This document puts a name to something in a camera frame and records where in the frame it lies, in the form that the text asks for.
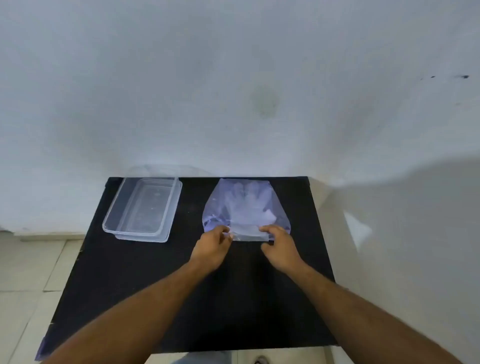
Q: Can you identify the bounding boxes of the person's right hand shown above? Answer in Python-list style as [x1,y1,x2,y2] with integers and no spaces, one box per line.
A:
[258,224,307,274]

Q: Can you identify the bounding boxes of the person's left hand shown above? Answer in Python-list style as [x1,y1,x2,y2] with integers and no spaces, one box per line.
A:
[188,224,235,274]

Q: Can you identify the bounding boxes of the clear bluish plastic bag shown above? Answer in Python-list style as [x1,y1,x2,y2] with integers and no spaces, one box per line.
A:
[201,177,293,243]

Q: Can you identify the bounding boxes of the clear disposable glove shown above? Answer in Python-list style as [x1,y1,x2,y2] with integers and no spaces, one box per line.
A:
[221,181,280,241]

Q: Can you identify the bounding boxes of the clear plastic container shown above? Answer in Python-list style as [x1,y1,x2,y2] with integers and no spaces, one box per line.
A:
[101,176,184,244]

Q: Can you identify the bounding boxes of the person's left forearm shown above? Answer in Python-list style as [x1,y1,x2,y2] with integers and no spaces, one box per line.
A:
[41,260,218,364]

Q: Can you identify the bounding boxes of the person's right forearm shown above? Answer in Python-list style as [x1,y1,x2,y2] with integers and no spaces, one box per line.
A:
[296,258,464,364]

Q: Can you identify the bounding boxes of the grey-blue shorts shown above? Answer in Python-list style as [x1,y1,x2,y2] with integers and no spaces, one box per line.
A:
[185,350,230,364]

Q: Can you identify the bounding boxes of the blue tape piece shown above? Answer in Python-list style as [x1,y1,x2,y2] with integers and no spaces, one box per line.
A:
[34,335,50,362]

